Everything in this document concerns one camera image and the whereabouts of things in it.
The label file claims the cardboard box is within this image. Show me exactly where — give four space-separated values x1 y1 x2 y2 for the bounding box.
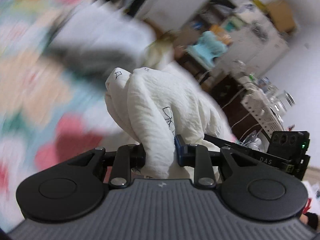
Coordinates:
266 0 296 34

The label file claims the light grey garment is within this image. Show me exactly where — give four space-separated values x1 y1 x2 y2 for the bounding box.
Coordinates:
48 2 156 79

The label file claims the cream bow-print garment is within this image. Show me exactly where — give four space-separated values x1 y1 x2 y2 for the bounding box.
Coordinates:
105 62 236 179

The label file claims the floral quilted bedspread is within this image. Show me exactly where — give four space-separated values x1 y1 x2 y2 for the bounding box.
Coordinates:
1 0 123 232

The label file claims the light blue chair cushion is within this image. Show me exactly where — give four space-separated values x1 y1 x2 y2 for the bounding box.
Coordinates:
186 31 228 70

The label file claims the white power strip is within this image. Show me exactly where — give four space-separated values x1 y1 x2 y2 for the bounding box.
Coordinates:
241 91 284 138

